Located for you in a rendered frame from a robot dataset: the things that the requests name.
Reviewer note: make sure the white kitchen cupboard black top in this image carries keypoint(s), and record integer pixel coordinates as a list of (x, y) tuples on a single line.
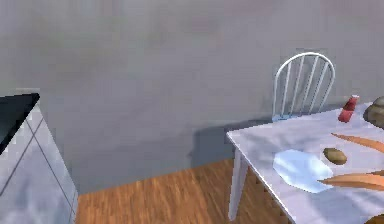
[(36, 173)]

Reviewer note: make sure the orange wooden utensil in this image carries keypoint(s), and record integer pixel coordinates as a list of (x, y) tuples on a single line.
[(363, 141), (360, 181)]

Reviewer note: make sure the white spindle-back chair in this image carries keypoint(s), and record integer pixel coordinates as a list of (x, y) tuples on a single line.
[(301, 83)]

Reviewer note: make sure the pale blue plate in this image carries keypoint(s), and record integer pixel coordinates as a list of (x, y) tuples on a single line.
[(300, 170)]

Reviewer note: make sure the white dining table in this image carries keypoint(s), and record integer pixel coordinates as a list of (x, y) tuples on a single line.
[(300, 206)]

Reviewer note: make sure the brown potato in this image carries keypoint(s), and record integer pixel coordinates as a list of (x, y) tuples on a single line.
[(335, 156)]

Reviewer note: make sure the red bottle white cap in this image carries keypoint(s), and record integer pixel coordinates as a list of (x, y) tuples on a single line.
[(347, 110)]

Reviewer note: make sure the grey-brown round pot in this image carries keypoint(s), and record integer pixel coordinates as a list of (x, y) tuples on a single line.
[(376, 113)]

